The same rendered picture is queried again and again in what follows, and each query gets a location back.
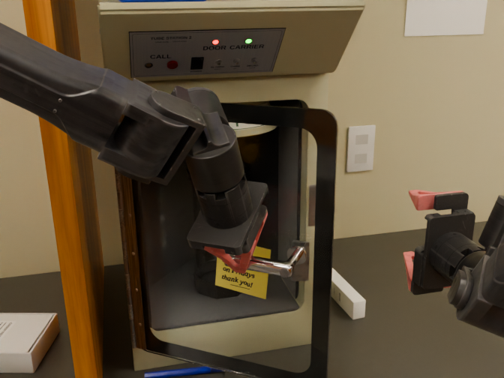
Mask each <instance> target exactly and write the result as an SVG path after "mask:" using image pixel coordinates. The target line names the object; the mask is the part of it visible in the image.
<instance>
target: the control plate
mask: <svg viewBox="0 0 504 378"><path fill-rule="evenodd" d="M285 30H286V28H240V29H210V30H180V31H129V47H130V76H131V78H135V77H169V76H187V75H204V74H238V73H256V72H272V71H273V69H274V66H275V62H276V59H277V57H278V52H279V49H280V47H281V42H282V40H283V37H284V32H285ZM247 38H251V39H252V40H253V41H252V43H249V44H246V43H245V39H247ZM214 39H218V40H219V41H220V43H219V44H217V45H213V44H212V40H214ZM192 57H204V61H203V66H202V69H199V70H191V58H192ZM253 58H256V59H257V62H256V64H254V63H253V62H251V59H253ZM218 59H220V60H222V62H221V63H220V65H218V64H216V63H215V60H218ZM234 59H240V62H239V63H238V64H236V63H234V62H233V60H234ZM170 61H176V62H178V67H177V68H175V69H169V68H168V67H167V63H168V62H170ZM147 62H151V63H152V64H153V66H152V67H150V68H147V67H145V63H147Z"/></svg>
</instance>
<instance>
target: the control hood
mask: <svg viewBox="0 0 504 378"><path fill-rule="evenodd" d="M363 1H364V0H274V1H268V0H238V1H175V2H101V3H100V4H99V5H98V6H97V12H98V19H99V26H100V29H99V32H100V39H101V45H102V52H103V64H104V68H108V69H110V70H111V71H114V72H116V73H117V74H120V75H122V76H123V77H126V78H128V79H129V80H131V81H132V80H133V78H131V62H130V47H129V32H150V31H180V30H210V29H270V28H286V30H285V32H284V36H283V40H282V42H281V45H280V49H279V52H278V54H277V59H276V62H275V64H274V69H273V71H272V72H256V73H222V74H204V75H187V76H153V77H135V79H137V80H139V81H158V80H190V79H207V78H224V77H257V76H274V75H290V74H323V73H333V72H335V70H336V68H337V66H338V64H339V62H340V60H341V57H342V55H343V54H344V51H345V49H346V48H347V44H348V43H349V41H350V38H351V37H352V35H353V32H354V30H355V28H356V26H357V24H358V22H359V19H360V17H361V15H362V13H363V11H364V9H365V2H363Z"/></svg>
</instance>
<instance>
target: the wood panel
mask: <svg viewBox="0 0 504 378"><path fill-rule="evenodd" d="M22 5H23V10H24V16H25V26H26V31H27V37H29V38H31V39H33V40H35V41H37V42H39V43H41V44H43V45H45V46H47V47H49V48H51V49H53V50H55V51H57V52H59V53H61V54H63V55H66V56H68V57H71V58H72V59H76V60H78V61H81V56H80V43H79V36H78V29H77V16H76V9H75V2H74V0H22ZM38 117H39V122H40V132H41V138H42V143H43V153H44V160H45V165H46V175H47V181H48V186H49V196H50V202H51V207H52V218H53V223H54V229H55V239H56V244H57V250H58V260H59V265H60V271H61V282H62V287H63V293H64V303H65V308H66V314H67V324H68V329H69V335H70V345H71V351H72V356H73V366H74V372H75V377H76V378H103V337H104V258H103V251H102V244H101V231H100V224H99V217H98V205H97V198H96V191H95V178H94V171H93V164H92V151H91V149H90V148H89V147H87V146H85V145H82V144H80V143H78V142H76V141H74V140H72V139H71V137H70V136H69V135H67V134H66V133H65V132H64V131H62V130H60V129H59V128H57V127H56V126H55V125H53V124H51V123H49V122H48V121H46V120H45V119H43V118H41V117H40V116H38Z"/></svg>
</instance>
